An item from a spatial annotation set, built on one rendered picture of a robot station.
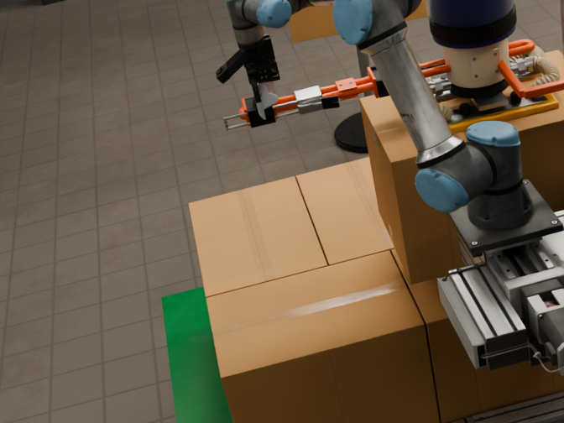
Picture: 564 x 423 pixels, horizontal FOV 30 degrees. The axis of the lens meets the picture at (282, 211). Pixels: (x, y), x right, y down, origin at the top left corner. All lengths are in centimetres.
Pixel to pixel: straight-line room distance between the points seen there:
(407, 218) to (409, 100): 60
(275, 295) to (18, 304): 164
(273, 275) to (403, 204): 67
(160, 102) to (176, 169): 82
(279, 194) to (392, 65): 150
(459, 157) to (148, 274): 239
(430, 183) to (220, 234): 140
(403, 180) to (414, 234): 18
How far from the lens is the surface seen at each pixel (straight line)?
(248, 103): 283
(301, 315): 313
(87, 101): 621
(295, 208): 362
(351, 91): 283
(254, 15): 262
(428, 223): 285
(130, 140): 561
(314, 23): 466
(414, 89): 230
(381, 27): 227
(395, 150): 278
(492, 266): 247
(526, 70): 295
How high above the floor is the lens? 244
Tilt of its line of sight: 32 degrees down
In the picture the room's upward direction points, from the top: 13 degrees counter-clockwise
